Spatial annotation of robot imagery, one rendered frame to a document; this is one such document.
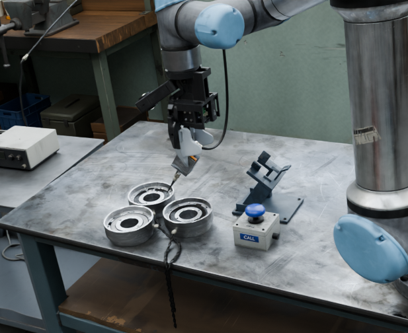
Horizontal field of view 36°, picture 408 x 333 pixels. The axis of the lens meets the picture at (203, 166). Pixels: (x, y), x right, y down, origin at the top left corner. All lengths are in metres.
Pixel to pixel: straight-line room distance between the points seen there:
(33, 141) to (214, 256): 0.95
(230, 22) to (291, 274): 0.46
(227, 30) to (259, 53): 1.86
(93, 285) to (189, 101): 0.62
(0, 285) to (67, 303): 0.78
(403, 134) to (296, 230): 0.47
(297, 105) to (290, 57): 0.23
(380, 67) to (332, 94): 2.05
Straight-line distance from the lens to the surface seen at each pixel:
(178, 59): 1.19
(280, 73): 2.93
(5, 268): 2.45
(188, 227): 1.27
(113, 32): 2.77
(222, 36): 1.08
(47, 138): 2.04
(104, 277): 1.66
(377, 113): 0.85
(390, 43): 0.83
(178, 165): 1.33
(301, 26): 2.83
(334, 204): 1.37
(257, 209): 1.22
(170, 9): 1.17
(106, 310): 1.55
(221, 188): 1.45
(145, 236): 1.29
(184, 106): 1.23
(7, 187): 1.94
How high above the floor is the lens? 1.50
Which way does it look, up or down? 27 degrees down
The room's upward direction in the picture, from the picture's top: 7 degrees counter-clockwise
